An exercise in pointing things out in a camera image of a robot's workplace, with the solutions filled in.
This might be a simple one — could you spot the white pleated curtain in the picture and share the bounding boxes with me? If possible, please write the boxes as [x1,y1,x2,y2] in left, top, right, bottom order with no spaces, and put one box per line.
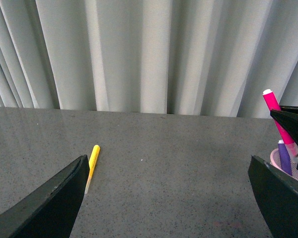
[0,0,298,118]

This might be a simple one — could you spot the yellow highlighter pen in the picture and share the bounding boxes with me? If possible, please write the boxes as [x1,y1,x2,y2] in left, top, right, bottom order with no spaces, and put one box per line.
[84,145,100,194]

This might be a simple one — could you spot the purple highlighter pen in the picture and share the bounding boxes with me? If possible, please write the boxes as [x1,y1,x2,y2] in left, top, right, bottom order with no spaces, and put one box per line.
[278,140,293,176]

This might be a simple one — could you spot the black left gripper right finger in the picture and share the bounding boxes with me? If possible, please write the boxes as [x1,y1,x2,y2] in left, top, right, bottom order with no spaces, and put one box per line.
[248,156,298,238]

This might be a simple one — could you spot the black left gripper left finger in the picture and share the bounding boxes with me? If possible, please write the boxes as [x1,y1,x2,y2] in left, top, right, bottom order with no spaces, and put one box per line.
[0,155,89,238]

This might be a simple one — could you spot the pink mesh cup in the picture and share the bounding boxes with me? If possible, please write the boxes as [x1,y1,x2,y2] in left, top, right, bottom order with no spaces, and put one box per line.
[270,148,298,180]

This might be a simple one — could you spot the pink highlighter pen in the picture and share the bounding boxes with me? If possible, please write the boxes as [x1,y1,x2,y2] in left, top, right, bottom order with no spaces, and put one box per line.
[262,89,298,157]

